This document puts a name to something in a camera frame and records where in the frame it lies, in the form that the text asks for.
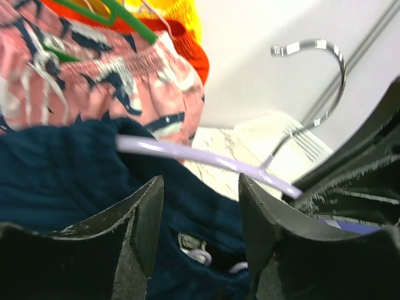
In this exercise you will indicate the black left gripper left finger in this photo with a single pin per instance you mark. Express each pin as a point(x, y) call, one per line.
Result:
point(110, 255)

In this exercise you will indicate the blue binder folder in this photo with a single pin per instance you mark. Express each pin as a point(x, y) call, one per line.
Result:
point(350, 226)

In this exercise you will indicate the pink shark print shorts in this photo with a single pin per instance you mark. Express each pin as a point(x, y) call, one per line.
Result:
point(56, 71)

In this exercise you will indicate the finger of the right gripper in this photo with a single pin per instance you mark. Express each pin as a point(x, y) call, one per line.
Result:
point(360, 182)

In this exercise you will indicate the yellow shorts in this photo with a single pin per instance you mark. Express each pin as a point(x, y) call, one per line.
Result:
point(183, 11)

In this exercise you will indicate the green hanger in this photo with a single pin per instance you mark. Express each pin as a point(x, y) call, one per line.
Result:
point(125, 18)

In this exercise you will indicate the white plastic basket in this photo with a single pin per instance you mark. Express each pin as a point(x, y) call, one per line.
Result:
point(256, 138)

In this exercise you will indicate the translucent lilac hanger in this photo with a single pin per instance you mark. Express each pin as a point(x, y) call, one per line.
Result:
point(218, 159)

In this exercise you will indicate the orange shorts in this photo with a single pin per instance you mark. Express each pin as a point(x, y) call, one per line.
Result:
point(184, 43)

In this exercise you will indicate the navy blue shorts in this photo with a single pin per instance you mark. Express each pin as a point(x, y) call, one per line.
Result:
point(53, 177)

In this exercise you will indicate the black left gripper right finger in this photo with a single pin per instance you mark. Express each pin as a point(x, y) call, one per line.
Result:
point(370, 270)

